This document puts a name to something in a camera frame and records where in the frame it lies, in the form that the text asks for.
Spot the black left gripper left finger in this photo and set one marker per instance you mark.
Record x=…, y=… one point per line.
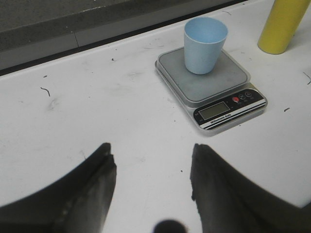
x=77, y=203

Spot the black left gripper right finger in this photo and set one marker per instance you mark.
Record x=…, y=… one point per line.
x=228, y=202

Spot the light blue plastic cup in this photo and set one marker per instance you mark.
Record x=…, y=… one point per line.
x=204, y=38

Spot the yellow squeeze bottle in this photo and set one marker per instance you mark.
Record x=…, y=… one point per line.
x=281, y=25

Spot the silver digital kitchen scale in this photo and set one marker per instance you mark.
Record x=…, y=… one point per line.
x=216, y=101

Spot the grey stone counter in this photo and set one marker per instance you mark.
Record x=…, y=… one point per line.
x=37, y=31

